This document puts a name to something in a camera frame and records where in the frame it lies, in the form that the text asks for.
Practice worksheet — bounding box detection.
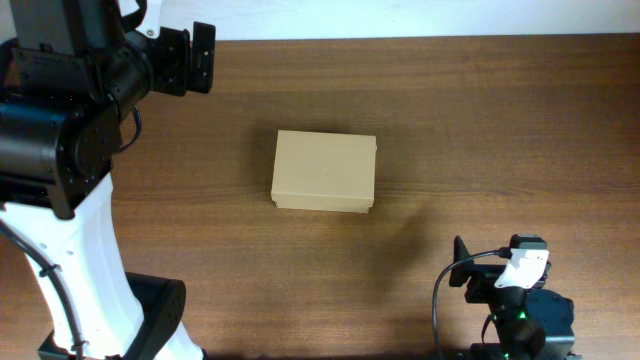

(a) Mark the brown cardboard box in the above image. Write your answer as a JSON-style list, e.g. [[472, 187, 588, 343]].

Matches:
[[271, 130, 377, 213]]

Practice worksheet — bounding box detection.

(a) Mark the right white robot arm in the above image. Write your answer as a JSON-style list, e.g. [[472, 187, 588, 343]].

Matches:
[[449, 234, 577, 360]]

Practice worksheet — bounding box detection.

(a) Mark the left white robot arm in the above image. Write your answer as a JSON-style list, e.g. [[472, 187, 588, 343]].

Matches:
[[1, 0, 216, 360]]

